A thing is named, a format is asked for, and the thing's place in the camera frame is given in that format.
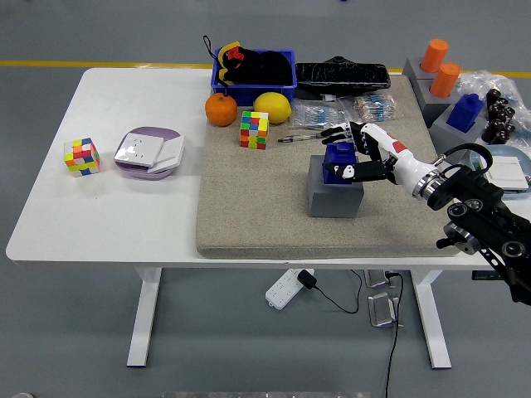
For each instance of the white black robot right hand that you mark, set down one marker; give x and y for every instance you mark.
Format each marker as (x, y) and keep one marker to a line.
(404, 163)

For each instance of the blue square seal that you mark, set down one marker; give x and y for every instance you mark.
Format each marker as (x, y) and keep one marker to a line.
(338, 153)
(464, 114)

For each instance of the grey cube seal holder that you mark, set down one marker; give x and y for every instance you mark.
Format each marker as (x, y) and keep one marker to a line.
(332, 203)
(450, 139)
(410, 70)
(431, 110)

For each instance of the orange cylinder seal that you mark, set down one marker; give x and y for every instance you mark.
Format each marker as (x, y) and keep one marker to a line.
(433, 56)
(444, 81)

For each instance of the clear bag of brown resistors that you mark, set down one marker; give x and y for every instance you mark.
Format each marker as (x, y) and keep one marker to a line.
(375, 108)

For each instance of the black knob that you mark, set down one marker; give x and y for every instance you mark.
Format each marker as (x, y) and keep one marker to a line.
(500, 108)
(508, 113)
(506, 132)
(490, 132)
(493, 96)

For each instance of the clear bag of blue resistors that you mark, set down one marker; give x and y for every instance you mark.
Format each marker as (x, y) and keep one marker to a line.
(319, 114)

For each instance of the grey ballpoint pen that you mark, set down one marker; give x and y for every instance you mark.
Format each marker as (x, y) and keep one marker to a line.
(303, 137)

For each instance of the black plastic-wrapped long object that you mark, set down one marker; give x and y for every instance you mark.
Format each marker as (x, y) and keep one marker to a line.
(340, 76)

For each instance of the crumpled clear plastic bag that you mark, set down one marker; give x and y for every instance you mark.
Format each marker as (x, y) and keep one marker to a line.
(477, 81)

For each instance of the black table control panel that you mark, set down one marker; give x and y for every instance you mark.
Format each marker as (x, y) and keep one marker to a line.
(483, 275)

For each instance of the yellow lemon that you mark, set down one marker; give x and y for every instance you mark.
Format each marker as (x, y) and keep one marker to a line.
(272, 108)

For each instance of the black power adapter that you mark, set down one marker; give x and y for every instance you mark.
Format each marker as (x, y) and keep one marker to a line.
(306, 278)

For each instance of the grey-brown mat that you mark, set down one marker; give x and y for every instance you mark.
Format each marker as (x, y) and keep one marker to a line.
(257, 207)

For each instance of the white-edged puzzle cube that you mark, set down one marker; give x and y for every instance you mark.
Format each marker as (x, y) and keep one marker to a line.
(254, 130)
(82, 157)

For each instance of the white table leg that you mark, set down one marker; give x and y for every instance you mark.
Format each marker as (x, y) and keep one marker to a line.
(431, 323)
(143, 323)

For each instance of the blue plastic bin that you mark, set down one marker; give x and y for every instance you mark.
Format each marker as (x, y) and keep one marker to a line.
(249, 93)

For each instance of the white power strip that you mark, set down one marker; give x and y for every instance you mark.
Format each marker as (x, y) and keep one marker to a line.
(282, 290)

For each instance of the orange fruit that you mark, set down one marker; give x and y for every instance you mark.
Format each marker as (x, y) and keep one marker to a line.
(221, 110)

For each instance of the metal bracket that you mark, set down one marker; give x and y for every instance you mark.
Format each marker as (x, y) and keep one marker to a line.
(381, 311)
(376, 278)

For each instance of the white wall socket panel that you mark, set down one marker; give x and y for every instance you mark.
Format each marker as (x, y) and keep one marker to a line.
(137, 149)

